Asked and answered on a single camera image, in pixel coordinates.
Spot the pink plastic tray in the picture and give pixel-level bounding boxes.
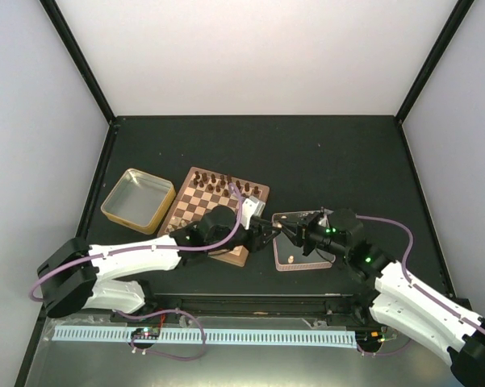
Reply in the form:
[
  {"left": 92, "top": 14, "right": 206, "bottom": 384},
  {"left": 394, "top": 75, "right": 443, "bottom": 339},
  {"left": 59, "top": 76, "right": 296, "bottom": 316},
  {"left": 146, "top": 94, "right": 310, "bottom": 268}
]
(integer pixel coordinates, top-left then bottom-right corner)
[{"left": 272, "top": 210, "right": 336, "bottom": 272}]

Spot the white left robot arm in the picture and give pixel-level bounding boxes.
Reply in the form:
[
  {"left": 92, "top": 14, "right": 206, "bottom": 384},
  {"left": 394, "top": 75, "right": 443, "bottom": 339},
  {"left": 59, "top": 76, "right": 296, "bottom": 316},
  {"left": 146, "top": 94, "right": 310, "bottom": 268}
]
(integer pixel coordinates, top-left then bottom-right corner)
[{"left": 28, "top": 201, "right": 280, "bottom": 322}]

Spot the black frame post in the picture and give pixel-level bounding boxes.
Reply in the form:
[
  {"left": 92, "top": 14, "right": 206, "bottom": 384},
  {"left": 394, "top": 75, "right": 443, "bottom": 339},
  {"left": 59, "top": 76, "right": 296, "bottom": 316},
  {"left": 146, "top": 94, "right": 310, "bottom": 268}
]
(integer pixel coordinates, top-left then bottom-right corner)
[
  {"left": 40, "top": 0, "right": 115, "bottom": 124},
  {"left": 395, "top": 0, "right": 475, "bottom": 124}
]

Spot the controller board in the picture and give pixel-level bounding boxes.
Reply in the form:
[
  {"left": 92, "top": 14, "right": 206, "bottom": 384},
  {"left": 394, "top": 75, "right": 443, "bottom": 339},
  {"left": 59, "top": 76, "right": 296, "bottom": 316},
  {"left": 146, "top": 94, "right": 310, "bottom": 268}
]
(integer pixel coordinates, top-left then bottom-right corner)
[
  {"left": 131, "top": 327, "right": 160, "bottom": 340},
  {"left": 355, "top": 328, "right": 399, "bottom": 343}
]

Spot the black frame post right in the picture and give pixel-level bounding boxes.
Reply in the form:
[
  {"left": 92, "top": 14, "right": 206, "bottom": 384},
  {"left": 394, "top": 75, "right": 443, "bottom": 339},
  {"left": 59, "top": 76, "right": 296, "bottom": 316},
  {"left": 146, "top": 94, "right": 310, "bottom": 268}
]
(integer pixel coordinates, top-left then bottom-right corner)
[{"left": 395, "top": 0, "right": 475, "bottom": 124}]

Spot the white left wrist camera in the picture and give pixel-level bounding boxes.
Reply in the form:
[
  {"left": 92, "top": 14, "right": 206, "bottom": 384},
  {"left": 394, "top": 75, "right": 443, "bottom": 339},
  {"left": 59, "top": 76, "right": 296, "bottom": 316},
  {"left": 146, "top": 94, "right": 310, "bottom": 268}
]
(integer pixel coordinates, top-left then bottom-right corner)
[{"left": 240, "top": 196, "right": 265, "bottom": 230}]

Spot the right controller board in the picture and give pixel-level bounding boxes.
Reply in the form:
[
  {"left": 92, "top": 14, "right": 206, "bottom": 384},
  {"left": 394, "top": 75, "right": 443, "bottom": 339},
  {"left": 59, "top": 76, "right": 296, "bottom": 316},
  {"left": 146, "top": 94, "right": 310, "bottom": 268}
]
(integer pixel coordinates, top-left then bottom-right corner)
[{"left": 355, "top": 328, "right": 399, "bottom": 343}]

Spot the black frame post left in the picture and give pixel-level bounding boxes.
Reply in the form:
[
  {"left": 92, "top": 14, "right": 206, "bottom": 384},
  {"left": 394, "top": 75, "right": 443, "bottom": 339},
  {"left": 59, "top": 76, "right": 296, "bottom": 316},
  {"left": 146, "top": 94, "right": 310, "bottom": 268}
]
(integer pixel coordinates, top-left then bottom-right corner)
[{"left": 40, "top": 0, "right": 115, "bottom": 124}]

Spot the wooden chessboard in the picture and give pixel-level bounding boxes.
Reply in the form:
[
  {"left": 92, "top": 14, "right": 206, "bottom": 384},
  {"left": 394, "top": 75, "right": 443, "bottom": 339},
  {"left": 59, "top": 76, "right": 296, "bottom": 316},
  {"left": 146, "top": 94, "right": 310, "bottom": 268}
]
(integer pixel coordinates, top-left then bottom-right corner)
[{"left": 157, "top": 167, "right": 270, "bottom": 266}]

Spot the black front rail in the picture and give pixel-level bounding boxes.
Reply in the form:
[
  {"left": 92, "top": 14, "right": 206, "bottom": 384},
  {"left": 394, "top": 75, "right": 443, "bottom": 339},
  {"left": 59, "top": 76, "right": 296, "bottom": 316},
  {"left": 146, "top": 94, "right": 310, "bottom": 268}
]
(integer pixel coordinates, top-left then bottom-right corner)
[{"left": 142, "top": 294, "right": 364, "bottom": 317}]

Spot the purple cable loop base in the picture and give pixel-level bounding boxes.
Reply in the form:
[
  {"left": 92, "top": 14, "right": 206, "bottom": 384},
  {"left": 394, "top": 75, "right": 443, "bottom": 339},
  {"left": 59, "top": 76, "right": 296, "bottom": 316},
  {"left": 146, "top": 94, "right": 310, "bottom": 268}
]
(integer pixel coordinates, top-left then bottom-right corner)
[
  {"left": 356, "top": 338, "right": 412, "bottom": 359},
  {"left": 113, "top": 309, "right": 207, "bottom": 362}
]

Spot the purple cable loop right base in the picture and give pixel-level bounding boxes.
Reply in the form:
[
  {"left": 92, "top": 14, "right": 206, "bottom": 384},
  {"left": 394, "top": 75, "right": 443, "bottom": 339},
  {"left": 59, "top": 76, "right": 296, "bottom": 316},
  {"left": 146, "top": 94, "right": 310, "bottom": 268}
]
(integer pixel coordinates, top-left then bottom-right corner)
[{"left": 356, "top": 338, "right": 412, "bottom": 359}]

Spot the white slotted cable duct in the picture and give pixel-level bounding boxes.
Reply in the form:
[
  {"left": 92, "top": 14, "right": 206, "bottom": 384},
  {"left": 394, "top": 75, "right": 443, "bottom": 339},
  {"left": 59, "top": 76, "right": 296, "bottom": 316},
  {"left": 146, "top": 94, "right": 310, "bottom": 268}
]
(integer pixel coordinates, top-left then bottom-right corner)
[{"left": 52, "top": 326, "right": 357, "bottom": 349}]

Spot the yellow metal tin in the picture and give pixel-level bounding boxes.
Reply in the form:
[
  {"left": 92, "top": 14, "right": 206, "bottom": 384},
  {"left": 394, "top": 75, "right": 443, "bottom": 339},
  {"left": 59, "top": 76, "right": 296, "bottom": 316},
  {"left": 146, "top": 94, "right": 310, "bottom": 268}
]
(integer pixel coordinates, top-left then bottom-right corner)
[{"left": 101, "top": 169, "right": 176, "bottom": 235}]

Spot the left controller board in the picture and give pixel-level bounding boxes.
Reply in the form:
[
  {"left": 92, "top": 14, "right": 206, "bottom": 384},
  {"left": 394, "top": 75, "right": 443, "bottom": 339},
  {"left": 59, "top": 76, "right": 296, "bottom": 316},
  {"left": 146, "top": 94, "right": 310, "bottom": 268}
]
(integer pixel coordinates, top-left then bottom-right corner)
[{"left": 131, "top": 327, "right": 160, "bottom": 340}]

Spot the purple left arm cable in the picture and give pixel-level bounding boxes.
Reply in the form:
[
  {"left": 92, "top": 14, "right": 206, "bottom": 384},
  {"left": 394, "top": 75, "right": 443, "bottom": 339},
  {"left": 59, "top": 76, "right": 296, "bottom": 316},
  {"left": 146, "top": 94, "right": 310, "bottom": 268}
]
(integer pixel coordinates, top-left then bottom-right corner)
[{"left": 27, "top": 181, "right": 245, "bottom": 302}]

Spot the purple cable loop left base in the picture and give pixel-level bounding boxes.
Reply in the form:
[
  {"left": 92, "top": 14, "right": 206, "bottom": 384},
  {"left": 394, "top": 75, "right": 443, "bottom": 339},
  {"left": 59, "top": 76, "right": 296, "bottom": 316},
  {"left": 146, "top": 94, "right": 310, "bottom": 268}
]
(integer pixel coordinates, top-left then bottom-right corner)
[{"left": 113, "top": 309, "right": 207, "bottom": 362}]

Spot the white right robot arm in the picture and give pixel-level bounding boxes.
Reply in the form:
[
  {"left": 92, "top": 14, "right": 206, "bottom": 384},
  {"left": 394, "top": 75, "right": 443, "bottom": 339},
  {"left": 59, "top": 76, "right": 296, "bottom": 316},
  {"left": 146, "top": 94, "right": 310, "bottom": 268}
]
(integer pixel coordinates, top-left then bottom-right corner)
[{"left": 277, "top": 209, "right": 485, "bottom": 386}]

